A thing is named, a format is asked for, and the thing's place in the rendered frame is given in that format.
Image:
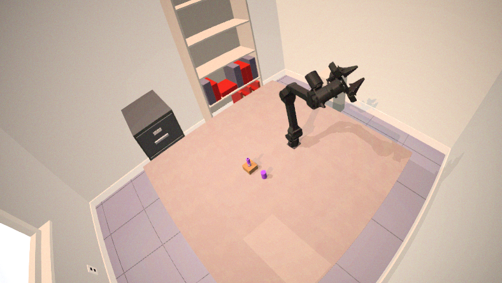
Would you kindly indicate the orange block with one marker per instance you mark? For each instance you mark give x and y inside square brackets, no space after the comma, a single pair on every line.
[250,169]

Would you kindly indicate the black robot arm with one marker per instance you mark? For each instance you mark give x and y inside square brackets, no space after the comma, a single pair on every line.
[314,98]

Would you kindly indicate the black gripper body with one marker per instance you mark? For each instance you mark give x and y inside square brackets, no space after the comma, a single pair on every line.
[336,87]

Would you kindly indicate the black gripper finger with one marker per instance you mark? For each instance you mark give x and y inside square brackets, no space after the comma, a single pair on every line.
[347,70]
[356,85]

